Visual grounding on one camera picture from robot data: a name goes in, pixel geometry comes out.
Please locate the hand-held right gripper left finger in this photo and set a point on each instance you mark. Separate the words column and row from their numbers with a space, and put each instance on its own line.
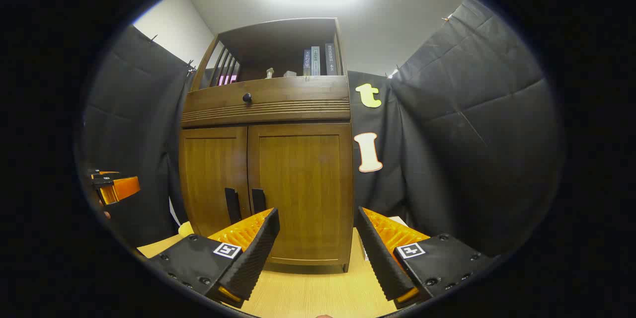
column 258, row 253

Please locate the wooden cabinet door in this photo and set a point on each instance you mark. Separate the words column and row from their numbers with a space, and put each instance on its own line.
column 303, row 179
column 208, row 179

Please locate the wooden cabinet drawer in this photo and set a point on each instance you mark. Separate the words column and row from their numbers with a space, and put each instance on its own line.
column 293, row 94

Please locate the thin grey book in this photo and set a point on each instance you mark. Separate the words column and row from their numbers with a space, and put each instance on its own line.
column 307, row 63

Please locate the wooden double-door shoe cabinet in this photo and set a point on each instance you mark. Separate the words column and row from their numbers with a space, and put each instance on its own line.
column 278, row 35

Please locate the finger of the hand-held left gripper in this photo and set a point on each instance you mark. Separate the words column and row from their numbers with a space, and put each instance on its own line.
column 121, row 188

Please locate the light blue book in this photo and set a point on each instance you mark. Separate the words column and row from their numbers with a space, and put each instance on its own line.
column 315, row 61

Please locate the round black drawer knob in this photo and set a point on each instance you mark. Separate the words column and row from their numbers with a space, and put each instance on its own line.
column 247, row 98

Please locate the black backdrop cloth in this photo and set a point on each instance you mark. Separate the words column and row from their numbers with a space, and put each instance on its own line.
column 472, row 134

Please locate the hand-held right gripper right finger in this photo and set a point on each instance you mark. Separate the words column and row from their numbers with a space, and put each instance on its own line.
column 380, row 258

